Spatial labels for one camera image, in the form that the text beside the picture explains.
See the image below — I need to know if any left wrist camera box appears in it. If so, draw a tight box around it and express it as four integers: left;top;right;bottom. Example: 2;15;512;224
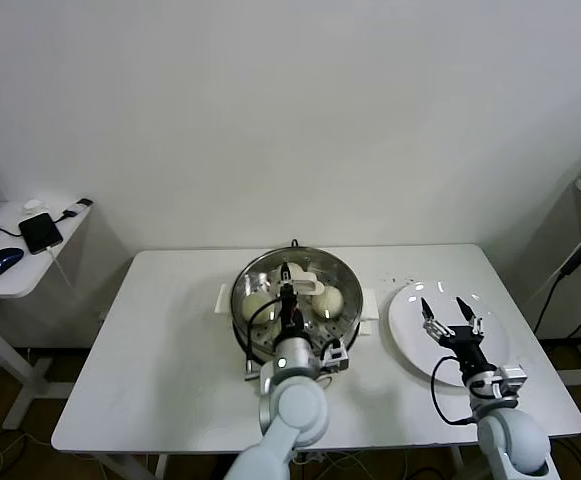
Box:
318;339;350;372

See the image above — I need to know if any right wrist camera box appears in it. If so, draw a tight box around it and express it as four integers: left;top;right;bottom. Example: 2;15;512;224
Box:
493;363;529;397

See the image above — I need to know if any white round plate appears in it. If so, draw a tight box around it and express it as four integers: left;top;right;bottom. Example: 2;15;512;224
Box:
387;280;512;392

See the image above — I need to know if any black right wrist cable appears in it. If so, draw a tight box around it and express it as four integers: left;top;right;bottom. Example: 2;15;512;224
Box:
429;355;476;426

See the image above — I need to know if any white side desk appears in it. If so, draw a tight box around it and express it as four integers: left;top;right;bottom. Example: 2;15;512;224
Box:
0;199;94;431

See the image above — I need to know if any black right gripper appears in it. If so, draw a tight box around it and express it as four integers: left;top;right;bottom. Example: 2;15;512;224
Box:
419;295;497;385

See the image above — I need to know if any stainless steel steamer basket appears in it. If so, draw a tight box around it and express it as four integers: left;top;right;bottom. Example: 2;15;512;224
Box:
228;245;367;362

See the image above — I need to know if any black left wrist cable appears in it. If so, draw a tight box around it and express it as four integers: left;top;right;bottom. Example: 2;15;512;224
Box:
243;294;291;382

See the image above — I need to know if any black smartphone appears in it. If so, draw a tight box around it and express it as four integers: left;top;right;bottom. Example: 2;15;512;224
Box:
18;212;65;255

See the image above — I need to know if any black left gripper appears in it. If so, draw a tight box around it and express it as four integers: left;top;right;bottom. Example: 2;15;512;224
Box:
275;262;307;344

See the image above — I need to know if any round glass pot lid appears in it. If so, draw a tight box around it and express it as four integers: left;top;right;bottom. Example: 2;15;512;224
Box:
229;247;365;359

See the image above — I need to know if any white charging cable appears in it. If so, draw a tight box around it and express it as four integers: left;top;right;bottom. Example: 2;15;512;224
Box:
44;244;79;299

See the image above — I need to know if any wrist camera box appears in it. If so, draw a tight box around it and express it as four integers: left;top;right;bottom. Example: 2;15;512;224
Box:
493;363;529;397
318;339;350;372

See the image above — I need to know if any blue computer mouse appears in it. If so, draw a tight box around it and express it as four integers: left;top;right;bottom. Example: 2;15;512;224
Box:
0;246;25;279

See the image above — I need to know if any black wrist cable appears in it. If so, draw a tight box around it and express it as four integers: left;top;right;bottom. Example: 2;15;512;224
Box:
429;355;476;426
243;294;291;382

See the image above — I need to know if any black power adapter cable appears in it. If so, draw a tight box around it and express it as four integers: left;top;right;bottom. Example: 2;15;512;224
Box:
534;240;581;342

